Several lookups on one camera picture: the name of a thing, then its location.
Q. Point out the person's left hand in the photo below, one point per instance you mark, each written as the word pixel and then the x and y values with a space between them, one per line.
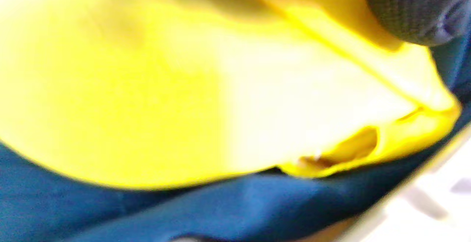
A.
pixel 419 10

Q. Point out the beige hard-shell suitcase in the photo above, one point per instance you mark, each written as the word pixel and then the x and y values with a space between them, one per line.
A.
pixel 371 220

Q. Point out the dark teal shorts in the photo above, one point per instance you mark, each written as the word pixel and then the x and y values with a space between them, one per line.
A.
pixel 257 205

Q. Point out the yellow cap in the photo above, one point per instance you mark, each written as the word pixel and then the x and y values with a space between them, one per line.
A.
pixel 147 87

